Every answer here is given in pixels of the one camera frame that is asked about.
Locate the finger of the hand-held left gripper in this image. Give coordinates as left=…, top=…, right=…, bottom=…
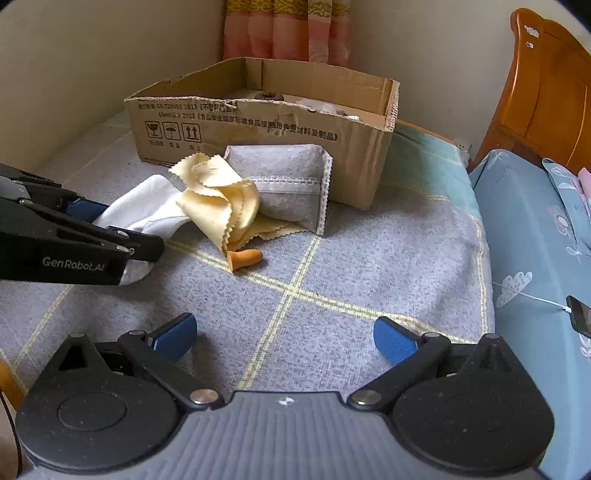
left=0, top=164, right=110, bottom=222
left=0, top=198, right=165, bottom=265

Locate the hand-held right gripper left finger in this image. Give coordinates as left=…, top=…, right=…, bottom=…
left=45, top=313, right=225, bottom=413

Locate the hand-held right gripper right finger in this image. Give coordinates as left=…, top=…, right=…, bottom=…
left=346, top=317, right=525, bottom=411

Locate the white cloth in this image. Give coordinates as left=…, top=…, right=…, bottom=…
left=92, top=174, right=192, bottom=286

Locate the brown cardboard box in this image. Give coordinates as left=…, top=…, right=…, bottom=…
left=124, top=56, right=400, bottom=209

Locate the grey checked blanket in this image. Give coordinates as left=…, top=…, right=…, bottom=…
left=0, top=113, right=497, bottom=416

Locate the yellow zigzag-edged cloth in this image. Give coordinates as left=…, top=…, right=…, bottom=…
left=168, top=154, right=308, bottom=252

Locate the orange foam earplug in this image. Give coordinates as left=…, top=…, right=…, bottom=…
left=226, top=250, right=264, bottom=272

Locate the large grey fabric pouch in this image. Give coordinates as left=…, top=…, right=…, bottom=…
left=223, top=144, right=334, bottom=236

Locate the blue floral bed sheet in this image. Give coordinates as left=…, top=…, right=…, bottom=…
left=468, top=148, right=591, bottom=480

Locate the blue floral pillow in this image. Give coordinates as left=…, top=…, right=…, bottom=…
left=541, top=158, right=591, bottom=257

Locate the pink patterned curtain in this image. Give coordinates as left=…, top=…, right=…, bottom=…
left=223, top=0, right=352, bottom=68

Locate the wooden bed headboard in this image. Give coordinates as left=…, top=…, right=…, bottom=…
left=468, top=7, right=591, bottom=176

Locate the white charging cable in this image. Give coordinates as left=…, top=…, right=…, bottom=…
left=492, top=281, right=573, bottom=312

